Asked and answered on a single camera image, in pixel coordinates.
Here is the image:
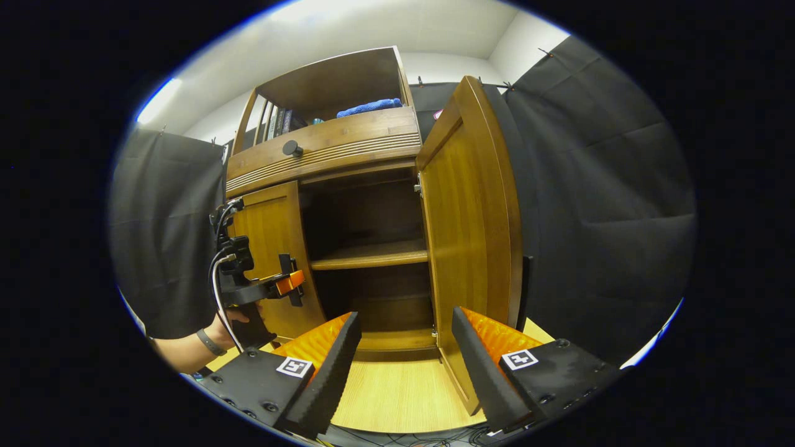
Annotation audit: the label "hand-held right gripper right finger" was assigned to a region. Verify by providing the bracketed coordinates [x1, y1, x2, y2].
[452, 306, 622, 435]

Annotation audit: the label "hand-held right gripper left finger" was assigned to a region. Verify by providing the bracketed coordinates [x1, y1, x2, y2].
[198, 312, 363, 438]

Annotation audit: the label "wooden cabinet door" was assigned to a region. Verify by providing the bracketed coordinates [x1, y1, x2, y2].
[415, 76, 525, 417]
[231, 180, 327, 342]

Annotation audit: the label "wooden double-door shoe cabinet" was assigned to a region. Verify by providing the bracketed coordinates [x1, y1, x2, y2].
[225, 46, 525, 417]

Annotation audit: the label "wooden inner cabinet shelf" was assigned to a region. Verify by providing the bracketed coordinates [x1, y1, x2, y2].
[309, 239, 429, 271]

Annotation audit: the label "dark wristband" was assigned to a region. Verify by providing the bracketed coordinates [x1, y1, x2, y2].
[196, 328, 228, 357]

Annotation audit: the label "blue towel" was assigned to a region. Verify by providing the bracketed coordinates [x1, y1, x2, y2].
[336, 97, 403, 119]

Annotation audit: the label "black backdrop cloth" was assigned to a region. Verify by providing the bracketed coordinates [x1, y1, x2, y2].
[111, 36, 696, 367]

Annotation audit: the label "black left door handle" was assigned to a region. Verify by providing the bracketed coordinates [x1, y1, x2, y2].
[278, 253, 304, 307]

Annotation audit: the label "black door handle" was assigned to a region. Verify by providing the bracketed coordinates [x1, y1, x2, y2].
[517, 255, 534, 333]
[278, 253, 304, 307]

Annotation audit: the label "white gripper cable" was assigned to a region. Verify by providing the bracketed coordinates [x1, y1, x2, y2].
[210, 251, 246, 353]

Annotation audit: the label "black right door handle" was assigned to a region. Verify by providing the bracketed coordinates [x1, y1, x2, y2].
[517, 255, 534, 333]

